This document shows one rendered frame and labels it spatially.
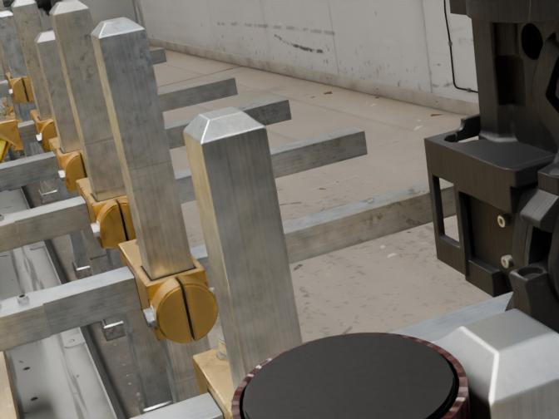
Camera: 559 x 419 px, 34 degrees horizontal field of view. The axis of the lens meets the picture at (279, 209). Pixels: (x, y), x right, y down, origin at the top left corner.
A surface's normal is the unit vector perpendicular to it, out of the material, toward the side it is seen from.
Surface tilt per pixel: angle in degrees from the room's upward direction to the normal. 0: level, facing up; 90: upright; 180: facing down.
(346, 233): 90
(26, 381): 0
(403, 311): 0
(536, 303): 90
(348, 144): 90
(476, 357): 45
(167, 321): 90
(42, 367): 0
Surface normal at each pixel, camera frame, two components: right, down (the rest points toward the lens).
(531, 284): 0.35, 0.26
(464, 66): -0.88, 0.29
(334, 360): -0.16, -0.93
